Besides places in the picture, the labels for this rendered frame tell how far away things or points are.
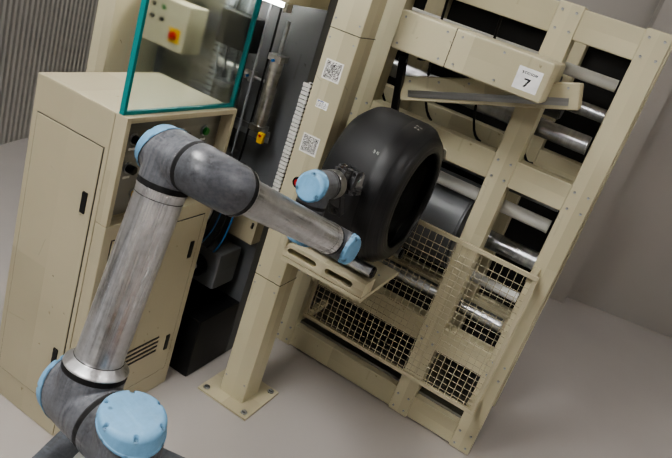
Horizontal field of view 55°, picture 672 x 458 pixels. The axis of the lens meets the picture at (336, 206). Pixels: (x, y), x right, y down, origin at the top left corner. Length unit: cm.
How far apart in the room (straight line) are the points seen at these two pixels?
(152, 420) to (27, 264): 114
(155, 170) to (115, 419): 52
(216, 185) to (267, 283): 140
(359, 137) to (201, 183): 99
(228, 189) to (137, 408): 52
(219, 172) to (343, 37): 116
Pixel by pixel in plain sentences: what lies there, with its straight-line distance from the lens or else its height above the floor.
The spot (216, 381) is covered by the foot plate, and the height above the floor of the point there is 1.
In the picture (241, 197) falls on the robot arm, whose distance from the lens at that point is 134.
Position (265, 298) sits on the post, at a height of 54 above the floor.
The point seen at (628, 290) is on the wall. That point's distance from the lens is 562.
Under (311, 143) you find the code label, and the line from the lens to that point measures 244.
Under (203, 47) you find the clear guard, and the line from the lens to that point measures 221.
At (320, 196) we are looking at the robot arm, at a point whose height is 128.
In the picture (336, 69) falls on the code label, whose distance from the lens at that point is 238.
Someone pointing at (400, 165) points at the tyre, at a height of 133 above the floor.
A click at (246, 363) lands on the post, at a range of 288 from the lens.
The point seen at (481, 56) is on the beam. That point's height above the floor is 172.
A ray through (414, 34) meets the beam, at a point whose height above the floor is 171.
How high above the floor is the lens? 189
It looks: 20 degrees down
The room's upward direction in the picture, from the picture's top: 19 degrees clockwise
